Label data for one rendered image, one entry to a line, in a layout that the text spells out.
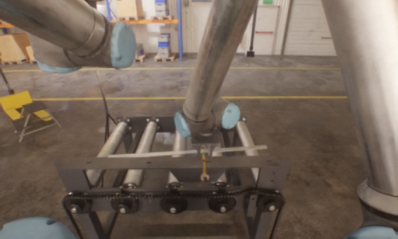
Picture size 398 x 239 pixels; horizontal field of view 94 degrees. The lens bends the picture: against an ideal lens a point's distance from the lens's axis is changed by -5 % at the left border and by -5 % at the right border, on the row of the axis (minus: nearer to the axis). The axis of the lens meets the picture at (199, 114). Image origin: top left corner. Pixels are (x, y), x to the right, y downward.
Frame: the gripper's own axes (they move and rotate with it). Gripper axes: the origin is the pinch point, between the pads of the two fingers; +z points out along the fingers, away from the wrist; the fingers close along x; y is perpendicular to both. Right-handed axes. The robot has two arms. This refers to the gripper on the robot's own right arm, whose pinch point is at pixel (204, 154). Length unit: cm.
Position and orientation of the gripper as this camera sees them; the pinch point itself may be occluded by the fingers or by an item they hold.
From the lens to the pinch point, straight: 98.3
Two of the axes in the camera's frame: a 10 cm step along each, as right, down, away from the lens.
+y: 0.2, 4.7, -8.8
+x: 10.0, -0.1, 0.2
